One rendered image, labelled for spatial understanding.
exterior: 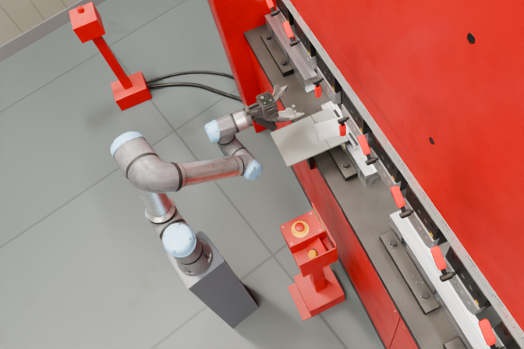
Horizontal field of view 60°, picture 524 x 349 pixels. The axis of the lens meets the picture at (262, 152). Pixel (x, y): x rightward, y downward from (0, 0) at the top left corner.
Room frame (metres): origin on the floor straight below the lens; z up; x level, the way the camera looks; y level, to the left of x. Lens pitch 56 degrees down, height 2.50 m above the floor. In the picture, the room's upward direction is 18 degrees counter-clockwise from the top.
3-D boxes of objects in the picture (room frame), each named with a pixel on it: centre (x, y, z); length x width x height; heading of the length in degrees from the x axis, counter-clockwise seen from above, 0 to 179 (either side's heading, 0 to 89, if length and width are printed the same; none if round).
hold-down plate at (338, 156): (0.98, -0.29, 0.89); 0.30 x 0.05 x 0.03; 6
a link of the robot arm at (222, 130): (1.03, 0.11, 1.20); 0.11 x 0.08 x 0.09; 97
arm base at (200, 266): (0.77, 0.40, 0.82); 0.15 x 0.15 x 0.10
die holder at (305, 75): (1.58, -0.29, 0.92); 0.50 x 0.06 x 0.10; 6
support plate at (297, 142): (1.02, -0.20, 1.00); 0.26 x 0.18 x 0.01; 96
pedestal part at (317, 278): (0.70, -0.07, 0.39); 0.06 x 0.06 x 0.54; 8
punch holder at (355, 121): (0.86, -0.36, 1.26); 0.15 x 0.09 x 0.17; 6
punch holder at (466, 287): (0.26, -0.42, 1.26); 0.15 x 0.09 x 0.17; 6
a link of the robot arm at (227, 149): (1.01, 0.11, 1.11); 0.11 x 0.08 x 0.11; 22
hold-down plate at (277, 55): (1.62, -0.22, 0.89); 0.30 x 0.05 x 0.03; 6
